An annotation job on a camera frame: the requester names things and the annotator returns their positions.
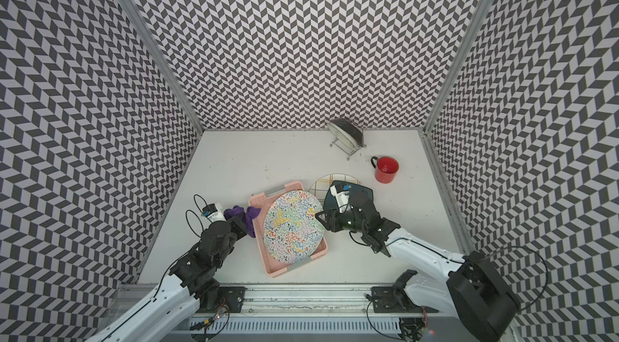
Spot aluminium corner post right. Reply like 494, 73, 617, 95
423, 0, 494, 135

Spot teal square plate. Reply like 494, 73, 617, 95
323, 181, 374, 213

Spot pink perforated plastic tray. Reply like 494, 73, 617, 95
249, 182, 328, 277

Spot red mug dark rim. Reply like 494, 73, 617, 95
370, 156, 400, 184

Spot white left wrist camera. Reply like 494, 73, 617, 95
201, 203, 226, 223

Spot aluminium corner post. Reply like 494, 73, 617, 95
118, 0, 204, 135
423, 0, 494, 135

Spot aluminium corner post left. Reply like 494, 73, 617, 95
118, 0, 204, 135

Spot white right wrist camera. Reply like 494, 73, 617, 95
330, 183, 351, 214

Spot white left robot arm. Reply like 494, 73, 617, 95
89, 215, 248, 341

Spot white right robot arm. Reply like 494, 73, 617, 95
315, 193, 521, 341

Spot chrome wire plate rack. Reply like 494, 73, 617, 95
330, 128, 365, 161

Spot white plate coloured stripes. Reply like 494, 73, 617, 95
308, 174, 361, 204

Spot purple microfibre cloth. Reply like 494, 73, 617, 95
224, 205, 261, 238

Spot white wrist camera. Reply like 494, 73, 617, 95
201, 203, 226, 223
330, 183, 351, 214

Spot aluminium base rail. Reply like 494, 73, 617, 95
98, 284, 477, 341

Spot multicolour squiggle round plate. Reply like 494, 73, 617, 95
263, 190, 324, 265

